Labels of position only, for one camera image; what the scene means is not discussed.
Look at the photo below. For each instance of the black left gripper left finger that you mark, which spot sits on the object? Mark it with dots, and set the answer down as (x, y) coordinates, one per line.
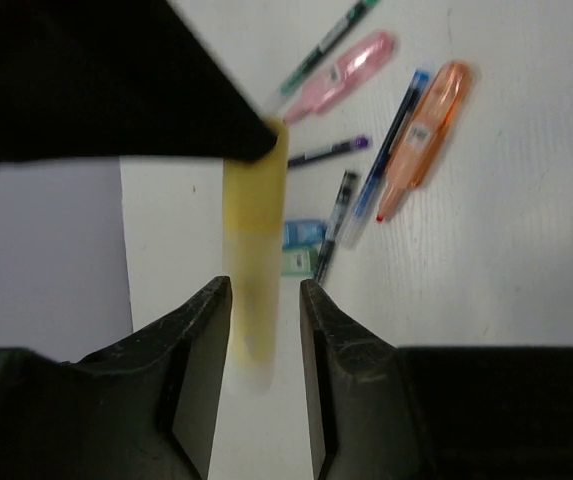
(146, 406)

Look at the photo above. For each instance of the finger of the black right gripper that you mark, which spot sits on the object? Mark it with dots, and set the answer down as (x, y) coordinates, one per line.
(91, 79)

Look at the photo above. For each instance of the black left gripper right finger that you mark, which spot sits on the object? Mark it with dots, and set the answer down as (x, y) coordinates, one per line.
(355, 400)

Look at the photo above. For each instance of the yellow highlighter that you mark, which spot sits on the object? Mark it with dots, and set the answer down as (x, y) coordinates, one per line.
(252, 261)

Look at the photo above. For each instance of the yellow highlighter cap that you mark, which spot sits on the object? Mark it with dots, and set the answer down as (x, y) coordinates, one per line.
(253, 195)

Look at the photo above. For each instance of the green capped highlighter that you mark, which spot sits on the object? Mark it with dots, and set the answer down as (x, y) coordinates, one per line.
(300, 262)

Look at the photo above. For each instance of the blue uncapped highlighter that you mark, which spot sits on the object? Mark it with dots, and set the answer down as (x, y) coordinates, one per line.
(303, 233)

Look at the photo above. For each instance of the black gel pen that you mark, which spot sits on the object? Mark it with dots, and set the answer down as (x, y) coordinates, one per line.
(338, 214)

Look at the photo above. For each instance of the purple gel pen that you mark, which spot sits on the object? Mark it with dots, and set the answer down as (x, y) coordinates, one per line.
(345, 147)

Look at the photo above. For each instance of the orange highlighter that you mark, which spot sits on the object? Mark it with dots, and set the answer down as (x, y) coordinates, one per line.
(424, 134)

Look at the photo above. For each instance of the pink highlighter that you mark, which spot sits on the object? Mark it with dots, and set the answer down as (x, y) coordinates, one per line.
(348, 72)

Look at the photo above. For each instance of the green gel pen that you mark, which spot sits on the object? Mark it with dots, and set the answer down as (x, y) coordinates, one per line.
(294, 80)

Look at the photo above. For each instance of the blue gel pen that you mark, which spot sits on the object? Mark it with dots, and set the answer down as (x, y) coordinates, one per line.
(371, 186)

